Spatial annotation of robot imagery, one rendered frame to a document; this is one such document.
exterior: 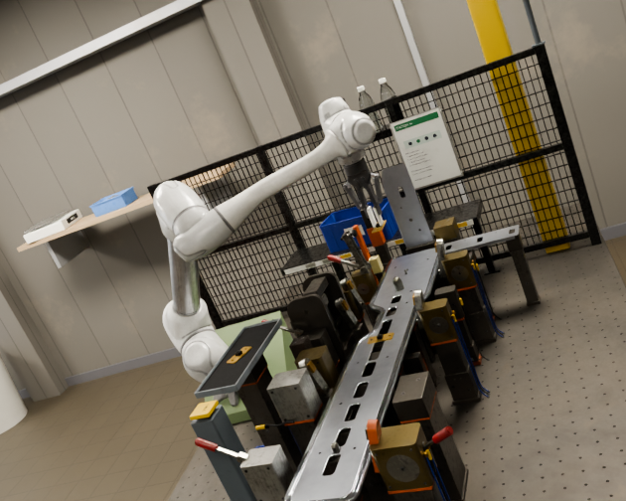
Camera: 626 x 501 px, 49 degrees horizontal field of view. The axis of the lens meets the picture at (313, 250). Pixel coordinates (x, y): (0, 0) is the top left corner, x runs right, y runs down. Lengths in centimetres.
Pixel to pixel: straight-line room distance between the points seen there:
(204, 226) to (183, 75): 284
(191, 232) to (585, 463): 128
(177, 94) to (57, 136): 103
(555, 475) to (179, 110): 374
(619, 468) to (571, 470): 11
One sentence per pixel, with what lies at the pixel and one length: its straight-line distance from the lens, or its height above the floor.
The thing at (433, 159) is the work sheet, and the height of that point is 125.
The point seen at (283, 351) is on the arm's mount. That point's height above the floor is 87.
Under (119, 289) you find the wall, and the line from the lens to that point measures 567.
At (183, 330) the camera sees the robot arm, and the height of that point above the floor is 111.
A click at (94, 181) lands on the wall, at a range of 540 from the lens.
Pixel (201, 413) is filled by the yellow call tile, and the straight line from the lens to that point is 184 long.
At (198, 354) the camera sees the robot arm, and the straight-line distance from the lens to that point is 253.
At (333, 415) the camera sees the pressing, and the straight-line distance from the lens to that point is 187.
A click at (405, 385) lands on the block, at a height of 103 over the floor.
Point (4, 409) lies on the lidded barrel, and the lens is 618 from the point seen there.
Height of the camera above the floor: 192
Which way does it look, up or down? 16 degrees down
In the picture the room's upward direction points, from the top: 23 degrees counter-clockwise
